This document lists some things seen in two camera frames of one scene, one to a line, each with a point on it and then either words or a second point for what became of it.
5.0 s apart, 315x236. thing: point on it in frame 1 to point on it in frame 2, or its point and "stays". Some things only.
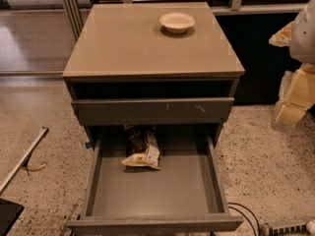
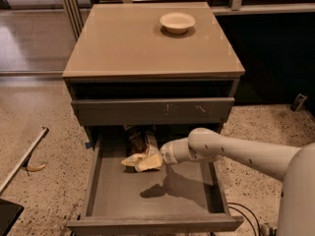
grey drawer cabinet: (165, 65) stays
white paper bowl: (177, 22) stays
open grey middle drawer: (184, 196) stays
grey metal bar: (42, 135) stays
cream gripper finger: (296, 95) to (152, 163)
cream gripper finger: (283, 37) to (134, 159)
